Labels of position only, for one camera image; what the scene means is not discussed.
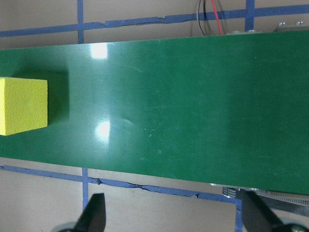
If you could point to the yellow foam block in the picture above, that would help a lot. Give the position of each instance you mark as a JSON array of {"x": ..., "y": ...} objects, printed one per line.
[{"x": 24, "y": 106}]

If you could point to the green conveyor belt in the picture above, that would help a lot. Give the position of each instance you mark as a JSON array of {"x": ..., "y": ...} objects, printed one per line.
[{"x": 181, "y": 108}]

